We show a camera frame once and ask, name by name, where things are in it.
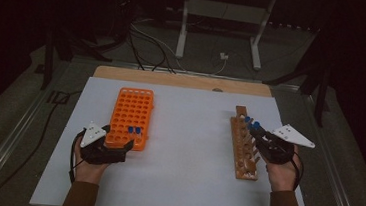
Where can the person's left hand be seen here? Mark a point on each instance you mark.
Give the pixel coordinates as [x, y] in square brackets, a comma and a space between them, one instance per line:
[89, 173]

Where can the white-framed background desk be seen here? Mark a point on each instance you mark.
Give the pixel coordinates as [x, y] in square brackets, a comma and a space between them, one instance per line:
[225, 11]

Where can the metal floor rail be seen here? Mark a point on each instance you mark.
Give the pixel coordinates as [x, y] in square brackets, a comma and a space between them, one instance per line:
[333, 163]
[6, 147]

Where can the black floor stand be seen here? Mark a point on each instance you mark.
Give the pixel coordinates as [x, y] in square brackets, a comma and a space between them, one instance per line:
[47, 71]
[320, 105]

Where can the person's right hand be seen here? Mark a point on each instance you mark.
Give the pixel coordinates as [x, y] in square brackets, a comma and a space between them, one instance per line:
[281, 177]

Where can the blue-capped glass test tube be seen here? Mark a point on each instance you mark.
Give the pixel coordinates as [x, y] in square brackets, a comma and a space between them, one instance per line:
[256, 124]
[247, 119]
[130, 129]
[138, 130]

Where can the wooden test tube rack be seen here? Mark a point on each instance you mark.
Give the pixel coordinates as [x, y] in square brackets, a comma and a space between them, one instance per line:
[241, 145]

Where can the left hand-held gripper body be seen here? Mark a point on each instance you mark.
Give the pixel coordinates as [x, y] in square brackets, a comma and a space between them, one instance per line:
[93, 135]

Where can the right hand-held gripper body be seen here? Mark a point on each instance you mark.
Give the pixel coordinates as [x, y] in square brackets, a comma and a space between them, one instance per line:
[277, 151]

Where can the white table cover sheet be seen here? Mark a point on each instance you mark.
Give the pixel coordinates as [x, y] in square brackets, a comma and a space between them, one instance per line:
[183, 150]

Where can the orange plastic test tube rack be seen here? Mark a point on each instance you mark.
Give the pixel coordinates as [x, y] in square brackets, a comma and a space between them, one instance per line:
[126, 111]

